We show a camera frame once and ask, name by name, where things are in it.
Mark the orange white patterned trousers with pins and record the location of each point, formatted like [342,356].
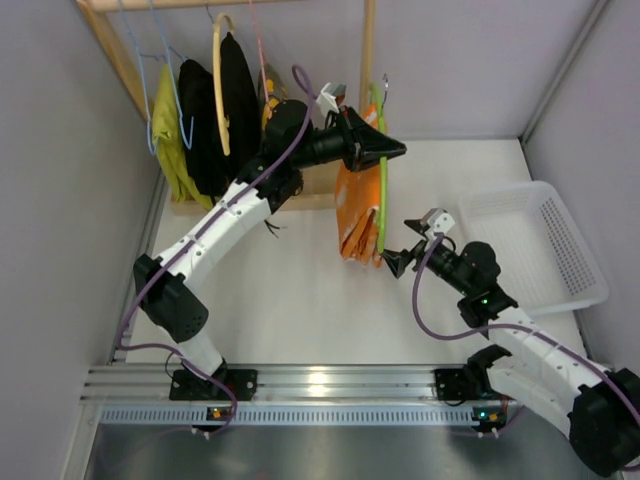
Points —
[357,203]

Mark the blue wire hanger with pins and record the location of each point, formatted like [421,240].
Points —
[170,52]
[140,57]

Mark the yellow-green trousers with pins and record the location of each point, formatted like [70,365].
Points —
[170,151]

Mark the white plastic basket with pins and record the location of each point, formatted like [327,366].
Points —
[546,264]

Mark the wooden clothes rack frame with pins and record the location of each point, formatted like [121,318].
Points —
[319,181]

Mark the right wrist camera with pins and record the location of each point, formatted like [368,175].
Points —
[437,221]

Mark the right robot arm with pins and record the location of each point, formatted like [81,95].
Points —
[596,408]

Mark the pink wire hanger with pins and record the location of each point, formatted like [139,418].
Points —
[261,59]

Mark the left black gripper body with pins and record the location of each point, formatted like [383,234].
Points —
[351,145]

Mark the aluminium mounting rail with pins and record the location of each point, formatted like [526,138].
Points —
[131,383]

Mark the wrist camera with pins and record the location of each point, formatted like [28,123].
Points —
[437,221]
[330,97]

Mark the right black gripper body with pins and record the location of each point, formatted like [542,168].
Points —
[417,248]

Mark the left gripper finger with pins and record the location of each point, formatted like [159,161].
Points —
[370,159]
[365,130]

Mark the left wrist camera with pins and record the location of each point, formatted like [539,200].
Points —
[330,97]

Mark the blue wire hanger right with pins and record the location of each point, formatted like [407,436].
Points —
[170,52]

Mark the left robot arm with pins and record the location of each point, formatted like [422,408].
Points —
[166,286]

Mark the camouflage trousers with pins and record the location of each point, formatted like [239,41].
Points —
[271,92]

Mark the blue wire hanger left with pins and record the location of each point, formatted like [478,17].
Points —
[140,57]

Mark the beige wooden hanger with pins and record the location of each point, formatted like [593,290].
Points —
[222,119]

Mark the black trousers on wooden hanger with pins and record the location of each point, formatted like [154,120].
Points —
[240,105]

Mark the slotted cable duct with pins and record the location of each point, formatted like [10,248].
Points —
[315,415]

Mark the green plastic hanger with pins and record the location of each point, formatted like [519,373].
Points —
[379,100]

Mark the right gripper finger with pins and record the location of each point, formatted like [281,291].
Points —
[396,261]
[417,225]

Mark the black trousers on blue hanger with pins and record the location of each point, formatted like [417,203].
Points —
[205,161]

